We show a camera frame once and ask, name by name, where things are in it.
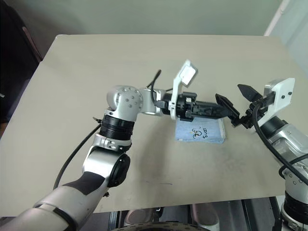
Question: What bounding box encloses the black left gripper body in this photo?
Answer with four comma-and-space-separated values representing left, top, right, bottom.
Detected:
176, 92, 198, 122

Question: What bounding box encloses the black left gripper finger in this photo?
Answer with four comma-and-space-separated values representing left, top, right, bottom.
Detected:
193, 111, 230, 120
195, 102, 223, 112

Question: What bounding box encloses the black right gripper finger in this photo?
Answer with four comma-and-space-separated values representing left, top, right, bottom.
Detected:
215, 94, 254, 128
237, 84, 262, 103

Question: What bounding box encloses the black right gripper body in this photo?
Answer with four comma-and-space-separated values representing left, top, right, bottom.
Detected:
247, 94, 275, 121

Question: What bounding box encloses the light blue cloth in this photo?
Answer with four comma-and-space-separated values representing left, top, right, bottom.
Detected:
174, 117, 227, 145

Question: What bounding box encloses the pale rounded foot shape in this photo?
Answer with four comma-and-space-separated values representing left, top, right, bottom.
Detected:
125, 207, 155, 226
189, 203, 220, 228

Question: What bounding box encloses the dark dotted rounded shape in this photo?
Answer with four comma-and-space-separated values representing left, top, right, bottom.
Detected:
119, 222, 201, 231

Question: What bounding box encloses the dark furniture piece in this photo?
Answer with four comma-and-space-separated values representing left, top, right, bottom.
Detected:
0, 0, 44, 124

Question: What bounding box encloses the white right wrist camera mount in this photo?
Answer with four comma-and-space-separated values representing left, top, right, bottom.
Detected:
254, 77, 295, 134

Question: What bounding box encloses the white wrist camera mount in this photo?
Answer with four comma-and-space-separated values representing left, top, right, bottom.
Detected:
254, 77, 295, 134
168, 59, 200, 120

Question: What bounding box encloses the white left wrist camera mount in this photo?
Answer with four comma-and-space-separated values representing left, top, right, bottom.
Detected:
168, 59, 200, 120

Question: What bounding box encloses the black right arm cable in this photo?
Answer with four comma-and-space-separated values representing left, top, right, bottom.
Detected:
252, 100, 308, 179

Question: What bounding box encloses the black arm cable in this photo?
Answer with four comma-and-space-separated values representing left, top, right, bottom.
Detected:
53, 69, 169, 189
252, 100, 308, 179

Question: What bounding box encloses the white door frame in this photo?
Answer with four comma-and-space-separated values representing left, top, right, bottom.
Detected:
263, 0, 287, 37

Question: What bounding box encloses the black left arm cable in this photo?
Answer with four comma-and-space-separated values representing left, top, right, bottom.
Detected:
53, 69, 169, 189

